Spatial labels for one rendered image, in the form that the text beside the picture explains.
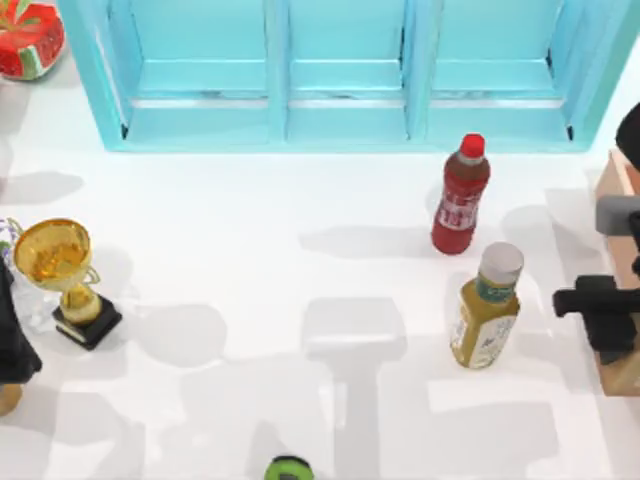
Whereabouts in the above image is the yellow bottle grey cap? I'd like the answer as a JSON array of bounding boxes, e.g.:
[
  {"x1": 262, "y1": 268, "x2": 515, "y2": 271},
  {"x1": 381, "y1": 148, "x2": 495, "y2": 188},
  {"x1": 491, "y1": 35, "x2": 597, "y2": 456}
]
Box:
[{"x1": 448, "y1": 241, "x2": 525, "y2": 371}]

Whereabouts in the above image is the pale grey rounded box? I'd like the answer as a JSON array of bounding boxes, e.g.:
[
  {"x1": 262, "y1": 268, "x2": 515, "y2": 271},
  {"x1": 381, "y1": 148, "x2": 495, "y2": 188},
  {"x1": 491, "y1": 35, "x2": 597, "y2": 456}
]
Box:
[{"x1": 594, "y1": 194, "x2": 640, "y2": 236}]

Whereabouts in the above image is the red bottle red cap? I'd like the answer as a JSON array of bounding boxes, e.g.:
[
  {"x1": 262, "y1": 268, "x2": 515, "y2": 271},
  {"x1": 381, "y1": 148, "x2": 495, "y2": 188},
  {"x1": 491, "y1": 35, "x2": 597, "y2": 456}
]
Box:
[{"x1": 430, "y1": 132, "x2": 492, "y2": 257}]

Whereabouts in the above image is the light blue rack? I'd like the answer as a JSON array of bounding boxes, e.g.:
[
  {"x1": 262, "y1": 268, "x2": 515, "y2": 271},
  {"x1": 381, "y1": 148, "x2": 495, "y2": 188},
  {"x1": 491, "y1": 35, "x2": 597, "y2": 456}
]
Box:
[{"x1": 55, "y1": 0, "x2": 637, "y2": 155}]

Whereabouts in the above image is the green round object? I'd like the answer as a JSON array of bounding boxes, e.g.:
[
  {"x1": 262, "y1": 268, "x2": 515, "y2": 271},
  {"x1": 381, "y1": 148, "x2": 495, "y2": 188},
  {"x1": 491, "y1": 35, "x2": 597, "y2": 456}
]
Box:
[{"x1": 263, "y1": 453, "x2": 315, "y2": 480}]

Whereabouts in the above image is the gold trophy black base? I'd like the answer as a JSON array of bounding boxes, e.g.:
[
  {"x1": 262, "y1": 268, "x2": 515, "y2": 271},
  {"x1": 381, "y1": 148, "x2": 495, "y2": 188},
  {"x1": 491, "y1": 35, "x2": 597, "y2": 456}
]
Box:
[{"x1": 12, "y1": 218, "x2": 124, "y2": 351}]

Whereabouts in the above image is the brown wooden object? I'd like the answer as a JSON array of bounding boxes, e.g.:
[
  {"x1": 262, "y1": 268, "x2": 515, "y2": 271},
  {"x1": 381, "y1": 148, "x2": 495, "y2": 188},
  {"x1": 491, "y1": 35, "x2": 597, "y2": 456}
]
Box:
[{"x1": 0, "y1": 381, "x2": 24, "y2": 417}]

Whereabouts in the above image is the red watermelon pattern pot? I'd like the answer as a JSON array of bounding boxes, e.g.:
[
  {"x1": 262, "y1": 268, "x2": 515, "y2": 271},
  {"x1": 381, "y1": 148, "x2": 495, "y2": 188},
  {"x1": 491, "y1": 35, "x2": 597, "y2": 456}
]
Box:
[{"x1": 0, "y1": 0, "x2": 67, "y2": 82}]

